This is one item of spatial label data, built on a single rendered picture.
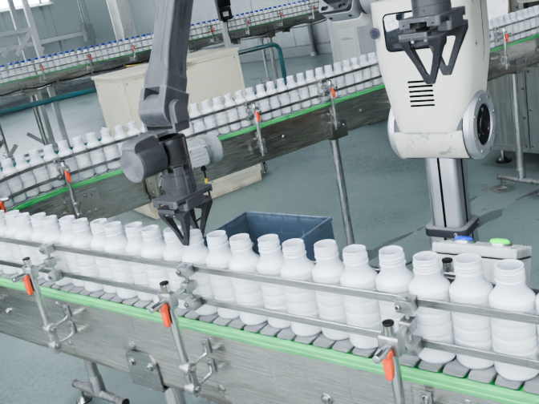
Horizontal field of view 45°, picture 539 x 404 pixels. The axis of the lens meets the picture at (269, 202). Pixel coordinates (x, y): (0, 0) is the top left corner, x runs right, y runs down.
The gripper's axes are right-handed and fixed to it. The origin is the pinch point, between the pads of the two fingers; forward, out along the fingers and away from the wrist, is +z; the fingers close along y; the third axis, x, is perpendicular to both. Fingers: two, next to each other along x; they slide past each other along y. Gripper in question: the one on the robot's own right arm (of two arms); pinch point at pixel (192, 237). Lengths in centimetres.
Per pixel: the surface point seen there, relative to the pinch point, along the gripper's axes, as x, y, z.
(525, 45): -41, -342, 18
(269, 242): 19.0, 0.2, -0.9
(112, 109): -342, -255, 25
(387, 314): 40.9, 2.0, 8.2
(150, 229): -13.1, -1.1, 0.0
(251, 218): -39, -60, 23
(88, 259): -33.1, 1.7, 7.6
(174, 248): -4.8, 0.9, 2.5
